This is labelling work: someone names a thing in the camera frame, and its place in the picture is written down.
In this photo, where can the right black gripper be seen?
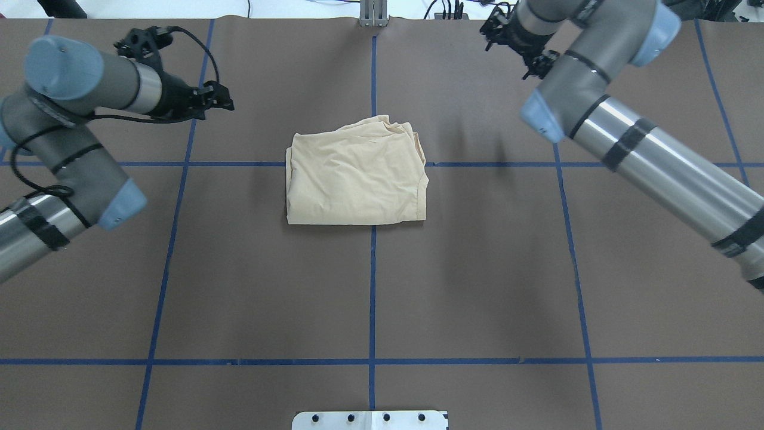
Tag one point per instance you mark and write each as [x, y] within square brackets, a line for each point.
[521, 40]

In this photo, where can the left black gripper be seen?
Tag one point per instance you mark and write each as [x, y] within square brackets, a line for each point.
[174, 95]

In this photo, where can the cream yellow long-sleeve shirt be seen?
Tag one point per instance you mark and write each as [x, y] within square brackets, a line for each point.
[368, 173]

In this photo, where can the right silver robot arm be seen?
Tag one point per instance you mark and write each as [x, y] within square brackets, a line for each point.
[577, 49]

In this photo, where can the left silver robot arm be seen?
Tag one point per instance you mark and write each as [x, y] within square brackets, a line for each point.
[74, 182]

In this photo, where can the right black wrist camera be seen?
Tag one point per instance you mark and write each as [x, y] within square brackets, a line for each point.
[495, 27]

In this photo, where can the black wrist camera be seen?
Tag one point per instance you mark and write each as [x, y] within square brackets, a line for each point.
[144, 45]
[495, 27]

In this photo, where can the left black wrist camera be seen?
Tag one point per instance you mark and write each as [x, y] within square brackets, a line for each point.
[144, 45]

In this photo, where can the aluminium frame post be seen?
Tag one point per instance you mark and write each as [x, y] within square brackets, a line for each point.
[373, 13]

